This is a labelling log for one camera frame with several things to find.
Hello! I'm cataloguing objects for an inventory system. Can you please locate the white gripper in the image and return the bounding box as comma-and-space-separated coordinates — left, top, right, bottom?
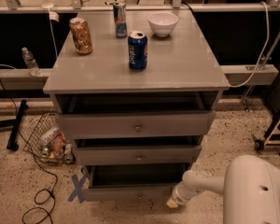
166, 182, 203, 208

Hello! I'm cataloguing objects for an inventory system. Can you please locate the grey bottom drawer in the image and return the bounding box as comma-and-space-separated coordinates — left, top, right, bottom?
82, 163, 190, 202

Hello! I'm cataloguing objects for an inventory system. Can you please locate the grey drawer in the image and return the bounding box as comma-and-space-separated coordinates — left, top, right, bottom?
82, 163, 190, 202
57, 111, 215, 139
74, 145, 201, 165

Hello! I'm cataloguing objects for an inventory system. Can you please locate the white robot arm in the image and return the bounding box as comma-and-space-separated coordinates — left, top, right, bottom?
167, 155, 280, 224

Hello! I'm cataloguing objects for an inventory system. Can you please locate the grey middle drawer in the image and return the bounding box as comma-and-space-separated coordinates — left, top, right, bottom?
74, 145, 201, 165

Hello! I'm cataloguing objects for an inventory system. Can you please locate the grey top drawer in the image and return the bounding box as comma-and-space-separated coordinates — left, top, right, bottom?
57, 111, 215, 139

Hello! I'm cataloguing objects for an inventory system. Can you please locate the grey wooden drawer cabinet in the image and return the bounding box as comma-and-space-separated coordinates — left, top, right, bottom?
42, 8, 231, 173

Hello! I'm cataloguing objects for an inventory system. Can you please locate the blue Pepsi can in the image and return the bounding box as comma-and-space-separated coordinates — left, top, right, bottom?
128, 31, 147, 71

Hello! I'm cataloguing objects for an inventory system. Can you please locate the black metal bar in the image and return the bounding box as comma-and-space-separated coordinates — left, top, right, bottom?
7, 99, 28, 151

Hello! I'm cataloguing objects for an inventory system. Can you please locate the white ceramic bowl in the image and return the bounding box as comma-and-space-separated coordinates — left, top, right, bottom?
148, 12, 179, 37

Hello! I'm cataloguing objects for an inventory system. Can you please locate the gold soda can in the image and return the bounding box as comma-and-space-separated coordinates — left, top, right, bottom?
69, 17, 92, 55

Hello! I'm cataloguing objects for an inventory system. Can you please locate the clear plastic water bottle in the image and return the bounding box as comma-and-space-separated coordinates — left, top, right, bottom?
21, 47, 41, 77

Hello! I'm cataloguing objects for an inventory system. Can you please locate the slim Red Bull can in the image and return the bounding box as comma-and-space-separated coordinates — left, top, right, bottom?
113, 2, 127, 38

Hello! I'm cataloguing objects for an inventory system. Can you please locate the black wheeled cart frame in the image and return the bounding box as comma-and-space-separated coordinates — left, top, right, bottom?
252, 110, 280, 156

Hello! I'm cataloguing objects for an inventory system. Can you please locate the wire basket with trash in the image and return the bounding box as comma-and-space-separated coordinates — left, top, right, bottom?
24, 112, 75, 164

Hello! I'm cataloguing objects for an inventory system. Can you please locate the black floor cable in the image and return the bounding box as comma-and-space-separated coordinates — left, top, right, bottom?
0, 64, 59, 224

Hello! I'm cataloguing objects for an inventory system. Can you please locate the white hanging cable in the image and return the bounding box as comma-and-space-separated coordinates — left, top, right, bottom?
227, 1, 271, 89

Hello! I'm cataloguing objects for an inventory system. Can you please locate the white cable with tag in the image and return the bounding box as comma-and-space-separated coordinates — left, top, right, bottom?
36, 0, 60, 60

